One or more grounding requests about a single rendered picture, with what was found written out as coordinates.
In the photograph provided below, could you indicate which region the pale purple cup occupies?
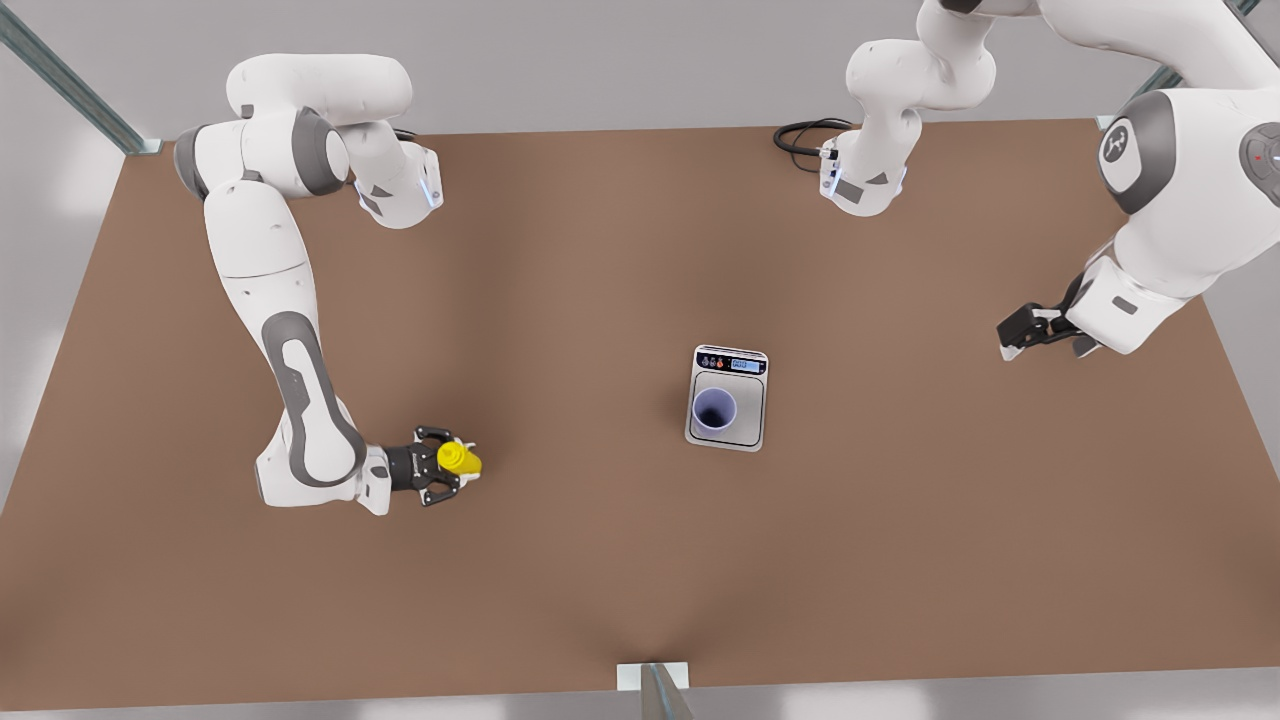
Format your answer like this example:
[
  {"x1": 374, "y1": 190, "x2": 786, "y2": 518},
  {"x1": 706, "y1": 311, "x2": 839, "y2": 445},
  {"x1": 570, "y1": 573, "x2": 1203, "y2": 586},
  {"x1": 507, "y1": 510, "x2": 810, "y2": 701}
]
[{"x1": 691, "y1": 388, "x2": 739, "y2": 435}]

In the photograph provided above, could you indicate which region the silver kitchen scale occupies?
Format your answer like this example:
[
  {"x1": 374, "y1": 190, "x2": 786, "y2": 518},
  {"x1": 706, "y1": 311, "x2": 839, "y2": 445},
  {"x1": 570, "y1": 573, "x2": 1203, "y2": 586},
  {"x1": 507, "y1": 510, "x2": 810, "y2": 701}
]
[{"x1": 684, "y1": 345, "x2": 770, "y2": 453}]

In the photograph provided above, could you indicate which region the silver frame post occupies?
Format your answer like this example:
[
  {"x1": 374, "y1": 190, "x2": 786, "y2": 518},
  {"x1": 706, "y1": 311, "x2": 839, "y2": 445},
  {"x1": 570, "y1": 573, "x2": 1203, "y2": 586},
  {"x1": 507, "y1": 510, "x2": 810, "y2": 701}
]
[
  {"x1": 0, "y1": 5, "x2": 163, "y2": 157},
  {"x1": 1094, "y1": 0, "x2": 1263, "y2": 132},
  {"x1": 616, "y1": 661, "x2": 694, "y2": 720}
]

